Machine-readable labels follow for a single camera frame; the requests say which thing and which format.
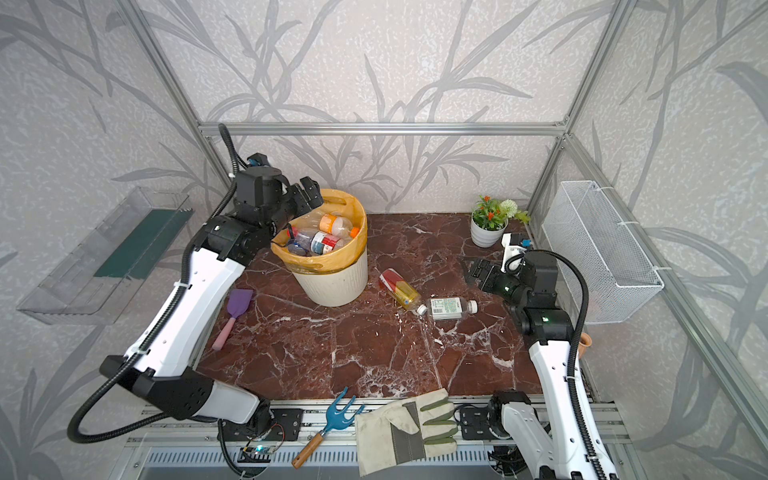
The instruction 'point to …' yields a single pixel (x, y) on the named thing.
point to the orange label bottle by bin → (334, 224)
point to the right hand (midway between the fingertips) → (476, 254)
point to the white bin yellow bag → (337, 279)
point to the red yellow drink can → (396, 287)
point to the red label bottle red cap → (318, 242)
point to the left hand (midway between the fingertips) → (310, 182)
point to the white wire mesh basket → (584, 227)
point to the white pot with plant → (490, 218)
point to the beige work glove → (405, 432)
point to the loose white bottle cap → (421, 309)
